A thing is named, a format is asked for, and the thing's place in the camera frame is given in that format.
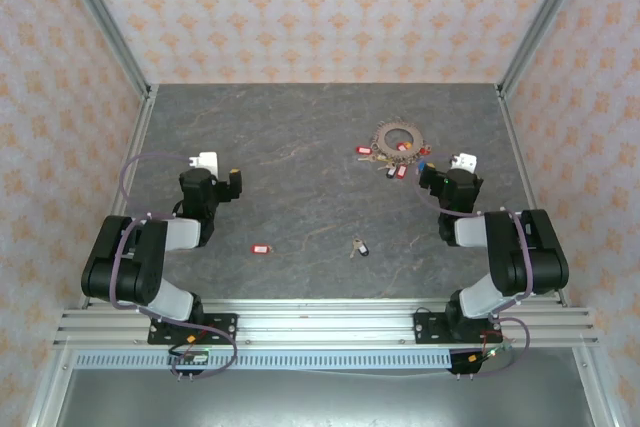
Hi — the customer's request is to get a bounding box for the bunch of tagged keys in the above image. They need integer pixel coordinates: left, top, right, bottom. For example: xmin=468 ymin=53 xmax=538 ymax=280
xmin=354 ymin=141 xmax=434 ymax=181

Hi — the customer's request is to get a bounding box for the aluminium frame leg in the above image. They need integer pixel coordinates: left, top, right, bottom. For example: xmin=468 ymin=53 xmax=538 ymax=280
xmin=27 ymin=346 xmax=77 ymax=427
xmin=573 ymin=346 xmax=627 ymax=427

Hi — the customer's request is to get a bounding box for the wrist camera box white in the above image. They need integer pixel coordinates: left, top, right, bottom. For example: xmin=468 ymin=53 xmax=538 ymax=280
xmin=189 ymin=150 xmax=220 ymax=173
xmin=448 ymin=151 xmax=478 ymax=173

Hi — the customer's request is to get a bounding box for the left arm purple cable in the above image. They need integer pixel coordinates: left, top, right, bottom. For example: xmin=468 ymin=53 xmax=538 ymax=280
xmin=108 ymin=153 xmax=239 ymax=381

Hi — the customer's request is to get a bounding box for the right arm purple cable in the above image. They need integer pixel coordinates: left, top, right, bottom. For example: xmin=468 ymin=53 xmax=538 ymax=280
xmin=414 ymin=151 xmax=534 ymax=379

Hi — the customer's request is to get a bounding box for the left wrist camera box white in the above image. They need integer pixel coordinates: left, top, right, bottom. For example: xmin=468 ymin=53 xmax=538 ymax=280
xmin=189 ymin=150 xmax=220 ymax=173

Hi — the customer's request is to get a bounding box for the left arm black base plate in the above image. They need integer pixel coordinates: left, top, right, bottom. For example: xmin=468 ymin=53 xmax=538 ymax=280
xmin=147 ymin=313 xmax=240 ymax=346

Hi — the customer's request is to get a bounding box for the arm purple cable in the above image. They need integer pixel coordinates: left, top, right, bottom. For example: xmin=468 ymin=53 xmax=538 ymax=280
xmin=108 ymin=153 xmax=239 ymax=381
xmin=414 ymin=151 xmax=534 ymax=379

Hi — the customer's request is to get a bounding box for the aluminium frame post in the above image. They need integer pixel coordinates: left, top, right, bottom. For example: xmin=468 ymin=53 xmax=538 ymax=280
xmin=497 ymin=0 xmax=599 ymax=98
xmin=52 ymin=0 xmax=152 ymax=98

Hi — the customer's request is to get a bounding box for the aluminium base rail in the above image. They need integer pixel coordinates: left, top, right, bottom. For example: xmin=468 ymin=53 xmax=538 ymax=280
xmin=52 ymin=298 xmax=599 ymax=349

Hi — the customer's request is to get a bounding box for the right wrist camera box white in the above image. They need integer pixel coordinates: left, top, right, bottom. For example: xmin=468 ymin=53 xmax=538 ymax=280
xmin=448 ymin=151 xmax=478 ymax=173

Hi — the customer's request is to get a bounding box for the grey slotted cable duct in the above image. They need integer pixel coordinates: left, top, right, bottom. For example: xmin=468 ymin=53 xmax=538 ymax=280
xmin=73 ymin=350 xmax=454 ymax=371

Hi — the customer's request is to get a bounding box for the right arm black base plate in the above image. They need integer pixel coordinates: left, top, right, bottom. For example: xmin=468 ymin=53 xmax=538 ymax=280
xmin=413 ymin=310 xmax=502 ymax=346

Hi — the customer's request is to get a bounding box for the aluminium table side rail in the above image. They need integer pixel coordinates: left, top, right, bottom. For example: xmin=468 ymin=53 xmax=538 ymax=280
xmin=102 ymin=86 xmax=160 ymax=311
xmin=497 ymin=86 xmax=572 ymax=307

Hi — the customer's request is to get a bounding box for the grey metal shelf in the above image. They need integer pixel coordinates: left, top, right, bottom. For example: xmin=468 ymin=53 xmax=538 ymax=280
xmin=52 ymin=369 xmax=594 ymax=427

